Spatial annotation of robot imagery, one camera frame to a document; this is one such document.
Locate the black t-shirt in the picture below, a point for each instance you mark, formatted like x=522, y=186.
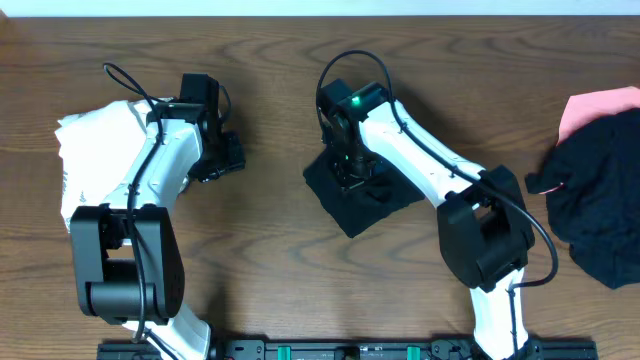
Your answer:
x=357, y=206

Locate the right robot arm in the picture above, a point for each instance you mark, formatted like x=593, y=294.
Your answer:
x=484, y=231

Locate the pink garment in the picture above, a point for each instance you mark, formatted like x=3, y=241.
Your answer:
x=590, y=110

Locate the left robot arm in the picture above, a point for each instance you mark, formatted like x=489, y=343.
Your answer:
x=128, y=269

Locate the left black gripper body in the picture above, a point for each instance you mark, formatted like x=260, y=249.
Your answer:
x=226, y=156

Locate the black clothes pile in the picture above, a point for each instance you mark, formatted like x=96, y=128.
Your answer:
x=591, y=184

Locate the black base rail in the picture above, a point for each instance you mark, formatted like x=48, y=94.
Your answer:
x=441, y=349

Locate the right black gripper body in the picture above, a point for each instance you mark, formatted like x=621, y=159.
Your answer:
x=354, y=169

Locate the white patterned folded cloth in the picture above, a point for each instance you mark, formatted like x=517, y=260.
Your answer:
x=103, y=149

